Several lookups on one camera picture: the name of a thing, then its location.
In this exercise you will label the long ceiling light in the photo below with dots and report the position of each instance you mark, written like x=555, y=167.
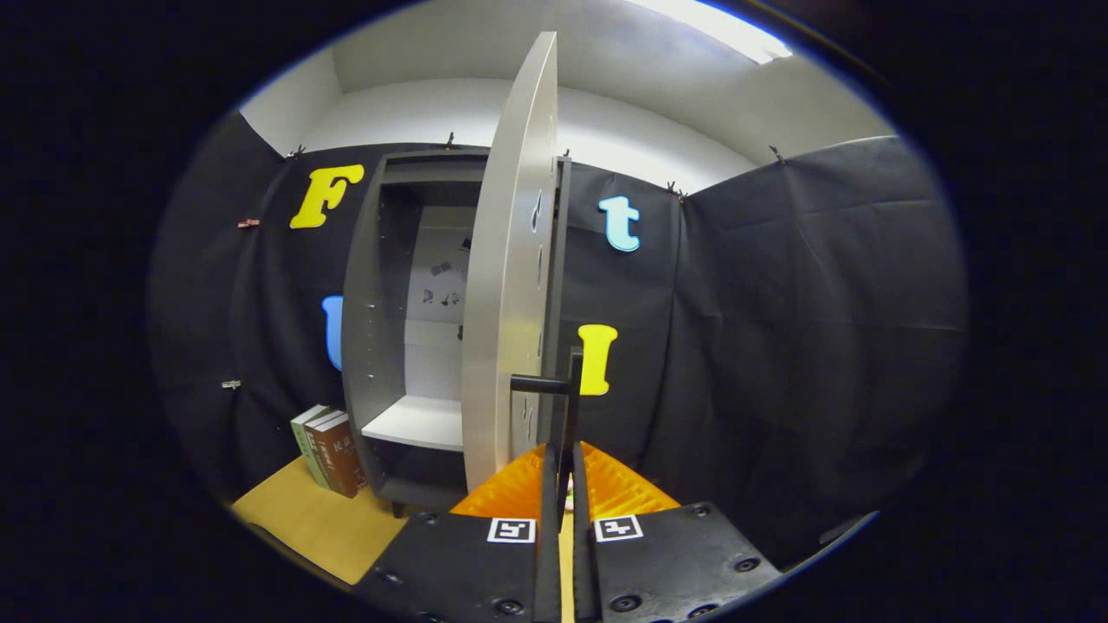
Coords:
x=718, y=30

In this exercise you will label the brown book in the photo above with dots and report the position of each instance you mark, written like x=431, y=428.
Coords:
x=342, y=459
x=325, y=418

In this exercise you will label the black backdrop cloth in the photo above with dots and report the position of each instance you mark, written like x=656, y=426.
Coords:
x=822, y=346

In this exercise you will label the grey cabinet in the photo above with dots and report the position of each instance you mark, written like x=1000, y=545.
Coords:
x=363, y=329

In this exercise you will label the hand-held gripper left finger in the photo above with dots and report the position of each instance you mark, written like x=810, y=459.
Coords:
x=548, y=562

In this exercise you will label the white cabinet shelf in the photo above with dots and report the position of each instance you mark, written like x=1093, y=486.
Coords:
x=415, y=422

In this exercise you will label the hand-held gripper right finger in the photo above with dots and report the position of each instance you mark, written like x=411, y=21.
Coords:
x=582, y=571

